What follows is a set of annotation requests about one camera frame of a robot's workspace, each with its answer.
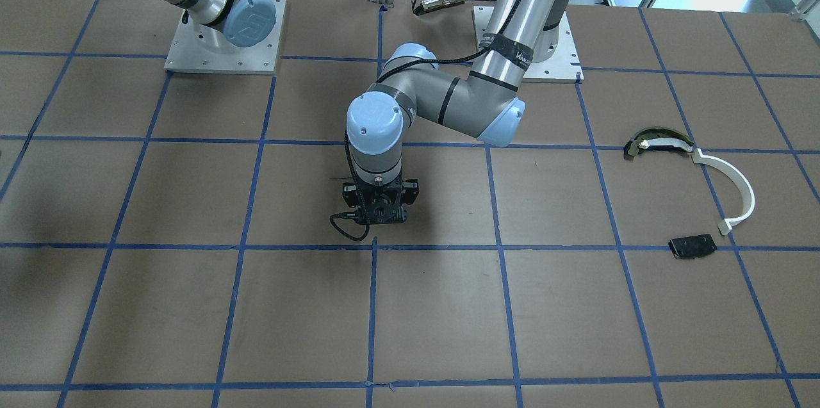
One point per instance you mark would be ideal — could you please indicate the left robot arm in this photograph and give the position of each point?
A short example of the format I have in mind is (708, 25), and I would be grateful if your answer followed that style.
(484, 106)

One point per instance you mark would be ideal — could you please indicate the black plastic block part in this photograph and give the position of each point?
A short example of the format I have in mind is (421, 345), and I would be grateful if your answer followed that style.
(692, 247)

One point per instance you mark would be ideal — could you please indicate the dark green brake shoe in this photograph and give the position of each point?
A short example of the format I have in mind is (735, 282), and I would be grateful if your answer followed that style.
(657, 139)

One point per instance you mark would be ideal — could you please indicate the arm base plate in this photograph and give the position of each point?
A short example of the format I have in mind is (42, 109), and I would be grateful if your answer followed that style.
(196, 49)
(552, 58)

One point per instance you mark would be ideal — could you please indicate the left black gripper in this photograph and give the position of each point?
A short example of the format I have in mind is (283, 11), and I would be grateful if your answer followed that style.
(349, 192)

